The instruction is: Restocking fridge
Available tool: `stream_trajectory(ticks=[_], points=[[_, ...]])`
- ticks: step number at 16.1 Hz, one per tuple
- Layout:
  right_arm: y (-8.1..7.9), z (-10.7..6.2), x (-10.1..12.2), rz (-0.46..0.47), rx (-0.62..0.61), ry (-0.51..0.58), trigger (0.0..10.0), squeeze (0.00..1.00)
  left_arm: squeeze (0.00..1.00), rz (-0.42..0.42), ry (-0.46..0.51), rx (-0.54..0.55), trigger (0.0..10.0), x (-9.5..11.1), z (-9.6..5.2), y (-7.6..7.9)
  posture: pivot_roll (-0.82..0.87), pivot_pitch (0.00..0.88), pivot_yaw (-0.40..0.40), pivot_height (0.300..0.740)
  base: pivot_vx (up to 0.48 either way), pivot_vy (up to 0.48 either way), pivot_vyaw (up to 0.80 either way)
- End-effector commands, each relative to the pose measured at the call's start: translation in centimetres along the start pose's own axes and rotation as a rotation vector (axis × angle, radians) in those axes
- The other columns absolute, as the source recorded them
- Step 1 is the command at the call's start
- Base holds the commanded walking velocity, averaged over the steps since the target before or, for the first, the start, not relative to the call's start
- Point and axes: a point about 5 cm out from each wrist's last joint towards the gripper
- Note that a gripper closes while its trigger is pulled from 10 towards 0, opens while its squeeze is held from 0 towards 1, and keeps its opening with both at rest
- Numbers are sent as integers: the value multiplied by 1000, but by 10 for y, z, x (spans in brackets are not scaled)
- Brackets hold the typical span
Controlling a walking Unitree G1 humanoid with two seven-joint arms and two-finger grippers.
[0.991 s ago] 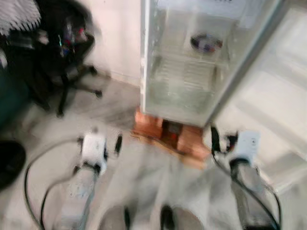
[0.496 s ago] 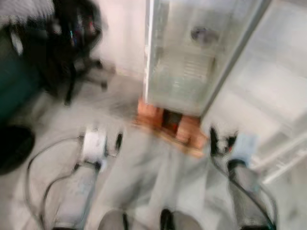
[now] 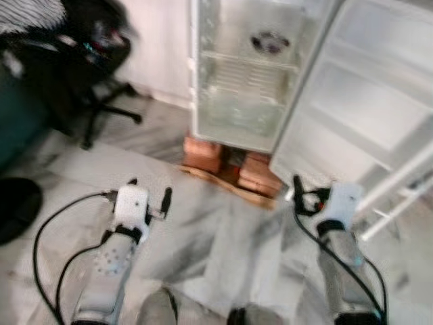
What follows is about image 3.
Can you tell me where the pale grey fridge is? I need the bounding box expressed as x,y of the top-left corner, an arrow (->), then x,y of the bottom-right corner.
188,0 -> 340,154

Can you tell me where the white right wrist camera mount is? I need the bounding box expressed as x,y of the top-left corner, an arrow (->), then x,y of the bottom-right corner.
323,181 -> 363,230

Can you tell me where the black office chair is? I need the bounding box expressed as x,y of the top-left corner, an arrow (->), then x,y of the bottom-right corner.
0,0 -> 144,150

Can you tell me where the red brick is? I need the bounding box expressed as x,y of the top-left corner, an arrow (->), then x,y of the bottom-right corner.
183,137 -> 225,174
237,152 -> 283,198

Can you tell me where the wooden board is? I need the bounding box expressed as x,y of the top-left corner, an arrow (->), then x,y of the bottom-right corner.
179,165 -> 277,208

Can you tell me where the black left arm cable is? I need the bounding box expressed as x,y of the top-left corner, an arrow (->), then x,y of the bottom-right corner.
56,242 -> 104,322
32,191 -> 120,325

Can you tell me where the dark teal furniture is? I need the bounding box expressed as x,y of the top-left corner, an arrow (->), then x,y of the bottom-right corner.
0,68 -> 49,170

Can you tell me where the black round object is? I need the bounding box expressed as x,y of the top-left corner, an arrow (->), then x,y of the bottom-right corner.
0,177 -> 43,246

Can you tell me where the wire fridge shelf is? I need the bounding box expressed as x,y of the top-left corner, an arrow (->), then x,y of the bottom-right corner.
200,50 -> 300,77

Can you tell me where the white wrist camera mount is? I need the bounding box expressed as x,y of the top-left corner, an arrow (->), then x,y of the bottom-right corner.
323,181 -> 363,230
114,184 -> 150,228

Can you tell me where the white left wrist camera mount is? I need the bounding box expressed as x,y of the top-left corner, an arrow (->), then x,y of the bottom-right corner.
114,184 -> 150,228

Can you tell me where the round steel bowl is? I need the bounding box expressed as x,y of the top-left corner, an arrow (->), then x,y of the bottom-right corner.
250,31 -> 292,55

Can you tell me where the white fridge door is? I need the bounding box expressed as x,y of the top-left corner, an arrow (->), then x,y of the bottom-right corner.
269,0 -> 433,205

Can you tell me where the striped cloth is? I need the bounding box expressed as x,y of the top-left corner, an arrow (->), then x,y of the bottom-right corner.
0,0 -> 66,34

